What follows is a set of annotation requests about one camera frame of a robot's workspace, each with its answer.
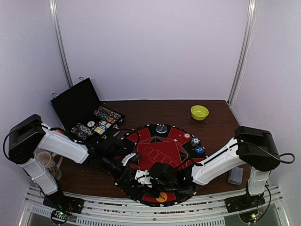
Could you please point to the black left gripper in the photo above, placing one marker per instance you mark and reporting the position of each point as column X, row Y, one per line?
column 122, row 173

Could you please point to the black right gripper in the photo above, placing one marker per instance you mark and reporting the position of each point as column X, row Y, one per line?
column 151, row 188

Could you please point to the orange big blind button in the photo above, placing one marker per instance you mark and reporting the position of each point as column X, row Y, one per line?
column 162, row 197

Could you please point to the blue small blind button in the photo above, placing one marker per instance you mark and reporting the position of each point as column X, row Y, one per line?
column 199, row 149

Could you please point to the red five poker chip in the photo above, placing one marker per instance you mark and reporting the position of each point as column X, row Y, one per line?
column 187, row 135

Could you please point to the grey playing card deck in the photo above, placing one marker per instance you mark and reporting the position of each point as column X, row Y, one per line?
column 236, row 176

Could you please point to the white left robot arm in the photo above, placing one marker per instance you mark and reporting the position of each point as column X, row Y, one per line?
column 21, row 142

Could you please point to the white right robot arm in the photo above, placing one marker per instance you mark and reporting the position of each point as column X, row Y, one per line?
column 252, row 146

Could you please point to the blue texas holdem card box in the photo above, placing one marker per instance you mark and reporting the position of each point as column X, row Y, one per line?
column 102, row 127

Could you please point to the round red black poker mat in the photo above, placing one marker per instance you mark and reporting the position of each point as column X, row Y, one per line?
column 171, row 148

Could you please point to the top row poker chips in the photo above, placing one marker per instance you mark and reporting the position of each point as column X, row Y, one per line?
column 107, row 115

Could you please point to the row poker chips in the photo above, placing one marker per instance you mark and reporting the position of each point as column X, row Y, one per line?
column 85, row 129
column 107, row 115
column 80, row 134

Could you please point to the white dealer button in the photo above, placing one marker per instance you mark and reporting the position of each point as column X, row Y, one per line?
column 91, row 124

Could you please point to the middle row poker chips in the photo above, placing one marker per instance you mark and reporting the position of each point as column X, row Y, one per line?
column 85, row 129

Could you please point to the bottom row poker chips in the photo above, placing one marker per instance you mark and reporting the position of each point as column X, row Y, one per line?
column 80, row 134

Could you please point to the black poker chip case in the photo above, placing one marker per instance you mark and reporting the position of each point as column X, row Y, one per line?
column 76, row 105

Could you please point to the white ceramic mug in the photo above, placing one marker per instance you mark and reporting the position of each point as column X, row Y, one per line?
column 48, row 160

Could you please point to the green plastic bowl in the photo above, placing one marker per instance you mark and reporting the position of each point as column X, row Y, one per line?
column 199, row 112

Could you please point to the aluminium front rail frame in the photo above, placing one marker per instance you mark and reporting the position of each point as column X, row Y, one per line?
column 200, row 210

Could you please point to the right aluminium corner post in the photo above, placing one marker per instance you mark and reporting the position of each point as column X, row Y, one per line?
column 250, row 19

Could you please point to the aluminium corner post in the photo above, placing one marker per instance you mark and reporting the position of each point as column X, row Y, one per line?
column 62, row 54
column 250, row 19

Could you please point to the left aluminium corner post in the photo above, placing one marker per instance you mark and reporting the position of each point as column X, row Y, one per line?
column 62, row 54

